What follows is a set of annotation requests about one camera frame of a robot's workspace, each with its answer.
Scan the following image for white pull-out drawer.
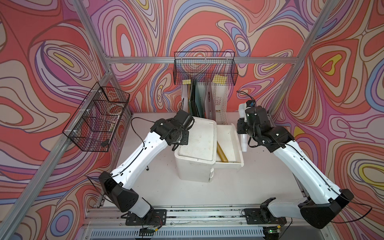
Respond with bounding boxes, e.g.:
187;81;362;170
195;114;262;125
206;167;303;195
214;124;244;171

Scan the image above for white drawer cabinet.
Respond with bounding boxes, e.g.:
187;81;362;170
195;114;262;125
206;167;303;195
175;118;217;183

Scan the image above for gold microphone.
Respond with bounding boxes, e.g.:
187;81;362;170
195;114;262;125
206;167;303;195
217;142;229;163

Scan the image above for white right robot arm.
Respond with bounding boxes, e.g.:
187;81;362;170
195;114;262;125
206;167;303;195
237;118;354;229

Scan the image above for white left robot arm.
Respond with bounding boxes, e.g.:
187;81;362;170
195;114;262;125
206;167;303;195
99;116;195;220

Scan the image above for green folders in organizer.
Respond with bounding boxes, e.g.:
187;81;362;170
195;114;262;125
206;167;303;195
189;82;205;118

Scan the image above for white plastic file organizer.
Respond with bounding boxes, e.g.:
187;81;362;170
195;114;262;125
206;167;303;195
181;85;229;125

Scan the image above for yellow sticky note pad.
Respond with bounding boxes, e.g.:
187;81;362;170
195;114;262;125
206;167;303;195
212;75;228;85

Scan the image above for small yellow sticky notes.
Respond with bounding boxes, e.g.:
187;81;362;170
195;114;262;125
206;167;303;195
182;80;192;85

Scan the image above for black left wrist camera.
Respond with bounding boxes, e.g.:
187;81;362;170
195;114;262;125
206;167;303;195
173;110;195;131

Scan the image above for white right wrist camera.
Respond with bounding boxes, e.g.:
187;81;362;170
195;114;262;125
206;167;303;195
238;100;256;119

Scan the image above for black wire basket at back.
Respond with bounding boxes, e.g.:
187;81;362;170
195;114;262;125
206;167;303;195
173;50;239;86

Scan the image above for black wire basket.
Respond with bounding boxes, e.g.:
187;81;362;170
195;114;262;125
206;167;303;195
173;50;239;86
63;83;130;152

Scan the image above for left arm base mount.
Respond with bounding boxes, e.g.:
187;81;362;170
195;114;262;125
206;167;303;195
125;208;168;227

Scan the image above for black wire basket on left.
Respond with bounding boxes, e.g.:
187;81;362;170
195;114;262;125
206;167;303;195
63;83;130;152

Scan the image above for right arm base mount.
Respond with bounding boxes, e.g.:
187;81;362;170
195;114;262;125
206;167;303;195
241;198;287;225

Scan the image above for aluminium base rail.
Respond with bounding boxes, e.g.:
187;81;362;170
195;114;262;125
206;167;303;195
74;205;340;240

